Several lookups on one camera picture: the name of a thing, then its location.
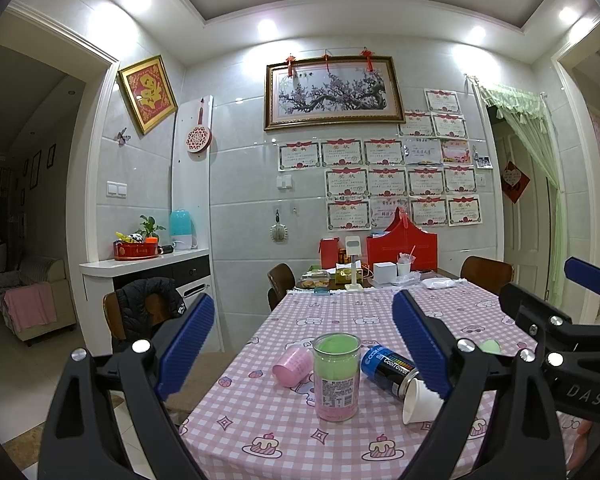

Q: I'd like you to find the blue white humidifier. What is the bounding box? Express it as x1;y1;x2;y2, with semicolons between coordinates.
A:
169;209;199;251

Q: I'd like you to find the group of award certificates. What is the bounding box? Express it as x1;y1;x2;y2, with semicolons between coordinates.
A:
278;88;482;231

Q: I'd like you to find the pink plastic cup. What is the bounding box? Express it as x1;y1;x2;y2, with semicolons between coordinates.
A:
271;345;315;388

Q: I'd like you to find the white sideboard cabinet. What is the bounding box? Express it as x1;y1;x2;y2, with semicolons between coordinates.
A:
79;249;226;357

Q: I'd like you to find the gold framed red picture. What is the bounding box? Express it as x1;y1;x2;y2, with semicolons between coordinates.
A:
117;55;177;136

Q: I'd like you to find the white door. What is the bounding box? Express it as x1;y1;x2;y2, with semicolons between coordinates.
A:
495;120;556;281

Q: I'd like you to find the black jacket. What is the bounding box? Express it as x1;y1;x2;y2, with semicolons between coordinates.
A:
112;277;189;356

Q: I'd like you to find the round hanging brush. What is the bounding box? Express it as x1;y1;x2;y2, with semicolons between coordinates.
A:
270;210;288;244

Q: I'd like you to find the clear food container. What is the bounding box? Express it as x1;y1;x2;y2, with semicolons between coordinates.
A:
300;270;331;291

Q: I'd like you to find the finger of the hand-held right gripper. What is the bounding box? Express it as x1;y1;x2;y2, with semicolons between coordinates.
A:
564;256;600;311
499;282;577;356

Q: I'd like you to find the brown wooden chair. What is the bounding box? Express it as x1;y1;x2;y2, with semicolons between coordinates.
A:
267;263;296;312
103;290;173;346
460;256;516;297

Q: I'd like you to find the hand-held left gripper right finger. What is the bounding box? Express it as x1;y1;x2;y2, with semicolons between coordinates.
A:
391;289;567;480

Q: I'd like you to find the pink checked tablecloth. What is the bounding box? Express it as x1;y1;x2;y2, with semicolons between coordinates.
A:
177;277;596;480

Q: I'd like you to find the pink blanket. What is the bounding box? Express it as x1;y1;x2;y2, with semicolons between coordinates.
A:
4;281;58;333

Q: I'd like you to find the blue black drink can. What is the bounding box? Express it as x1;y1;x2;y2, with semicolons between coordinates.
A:
360;345;421;401

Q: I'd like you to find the large red gift bag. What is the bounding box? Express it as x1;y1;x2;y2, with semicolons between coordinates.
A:
365;207;439;274

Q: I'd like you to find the red diamond door decoration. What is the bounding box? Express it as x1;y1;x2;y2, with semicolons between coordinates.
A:
501;160;531;204

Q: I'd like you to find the white paper cup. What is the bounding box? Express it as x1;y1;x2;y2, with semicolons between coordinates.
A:
402;377;446;426

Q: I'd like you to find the small green potted plant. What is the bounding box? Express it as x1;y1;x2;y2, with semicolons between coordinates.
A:
139;215;162;241

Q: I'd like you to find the white phone stand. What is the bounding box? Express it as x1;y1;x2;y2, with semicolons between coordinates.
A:
343;235;365;291

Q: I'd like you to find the green lace curtain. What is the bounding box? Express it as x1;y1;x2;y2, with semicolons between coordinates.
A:
472;77;569;307

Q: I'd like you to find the small red gift bag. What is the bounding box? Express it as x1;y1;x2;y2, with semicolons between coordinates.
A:
320;236;341;271

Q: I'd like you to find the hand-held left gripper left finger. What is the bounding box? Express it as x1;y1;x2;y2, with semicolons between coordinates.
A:
37;292;216;480

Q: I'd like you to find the pink round hanging ornament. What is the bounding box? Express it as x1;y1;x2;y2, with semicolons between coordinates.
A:
186;97;215;153

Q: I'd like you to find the framed blossom painting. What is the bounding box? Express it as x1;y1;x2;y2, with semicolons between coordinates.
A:
264;55;406;131

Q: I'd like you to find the beige sofa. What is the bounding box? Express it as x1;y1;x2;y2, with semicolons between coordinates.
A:
0;255;78;346

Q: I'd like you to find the green and pink jar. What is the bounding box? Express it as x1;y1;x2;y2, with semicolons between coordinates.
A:
312;332;362;423

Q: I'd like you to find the white plastic bag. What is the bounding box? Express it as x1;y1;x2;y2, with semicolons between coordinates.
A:
420;277;469;291

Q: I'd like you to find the white box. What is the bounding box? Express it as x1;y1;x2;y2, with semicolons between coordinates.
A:
372;261;399;287

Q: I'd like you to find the plastic cup with straw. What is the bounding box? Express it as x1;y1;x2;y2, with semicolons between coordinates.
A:
396;246;417;279

